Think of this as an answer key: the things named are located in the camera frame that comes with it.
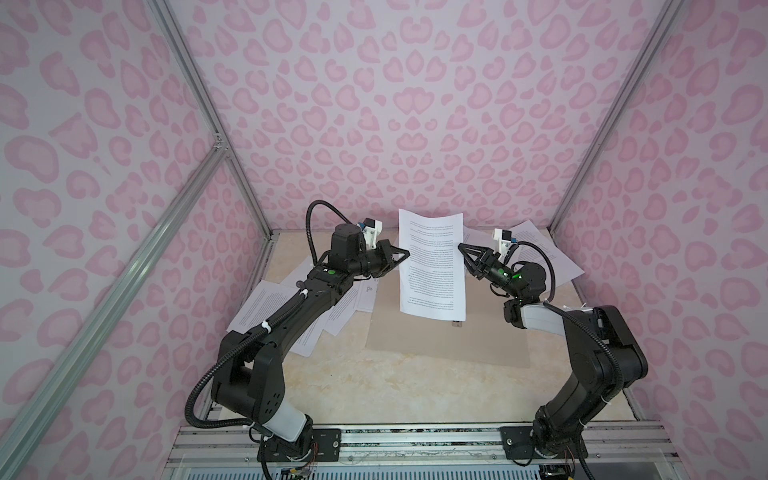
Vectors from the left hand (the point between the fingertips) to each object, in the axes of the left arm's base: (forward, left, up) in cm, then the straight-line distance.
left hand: (412, 248), depth 76 cm
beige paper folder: (-10, -23, -31) cm, 40 cm away
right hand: (+1, -13, -2) cm, 13 cm away
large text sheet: (-3, -6, -9) cm, 11 cm away
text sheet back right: (+17, -58, -32) cm, 69 cm away
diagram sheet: (+6, +14, -30) cm, 33 cm away
